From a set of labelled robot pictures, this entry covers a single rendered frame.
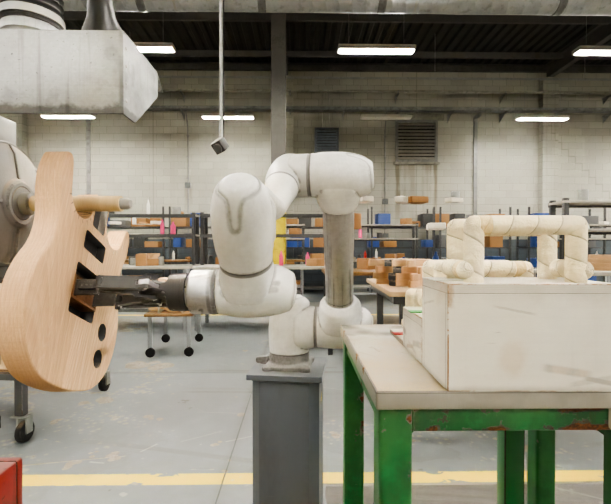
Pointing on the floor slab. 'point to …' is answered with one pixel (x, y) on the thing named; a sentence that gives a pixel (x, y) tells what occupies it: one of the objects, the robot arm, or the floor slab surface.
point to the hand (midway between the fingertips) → (87, 293)
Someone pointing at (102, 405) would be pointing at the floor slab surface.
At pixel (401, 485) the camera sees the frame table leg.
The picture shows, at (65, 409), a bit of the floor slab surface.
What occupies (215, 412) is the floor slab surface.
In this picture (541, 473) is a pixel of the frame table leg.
